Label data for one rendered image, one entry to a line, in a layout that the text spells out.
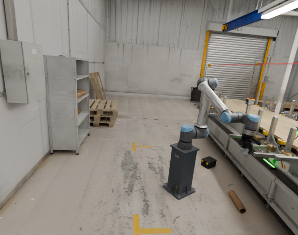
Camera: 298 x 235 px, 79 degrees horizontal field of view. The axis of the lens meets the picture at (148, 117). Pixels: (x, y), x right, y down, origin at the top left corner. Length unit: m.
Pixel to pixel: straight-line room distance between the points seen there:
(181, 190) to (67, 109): 2.02
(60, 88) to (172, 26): 7.33
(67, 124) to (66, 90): 0.55
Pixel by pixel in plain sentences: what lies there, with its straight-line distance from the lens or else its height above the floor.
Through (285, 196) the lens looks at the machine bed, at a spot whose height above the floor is 0.32.
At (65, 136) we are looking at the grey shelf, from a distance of 3.24.
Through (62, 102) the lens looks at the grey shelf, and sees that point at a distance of 3.09.
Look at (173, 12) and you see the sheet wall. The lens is 9.69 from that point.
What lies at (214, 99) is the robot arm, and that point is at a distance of 1.82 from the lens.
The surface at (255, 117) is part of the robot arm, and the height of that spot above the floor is 1.19.
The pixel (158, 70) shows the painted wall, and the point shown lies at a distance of 9.31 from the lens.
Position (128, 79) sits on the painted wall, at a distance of 9.24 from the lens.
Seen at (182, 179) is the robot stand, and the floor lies 0.24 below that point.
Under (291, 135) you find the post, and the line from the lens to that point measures 2.00.
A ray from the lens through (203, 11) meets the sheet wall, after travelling 10.10.
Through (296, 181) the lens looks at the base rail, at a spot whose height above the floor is 0.70.
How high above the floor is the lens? 1.52
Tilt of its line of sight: 16 degrees down
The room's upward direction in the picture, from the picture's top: 5 degrees clockwise
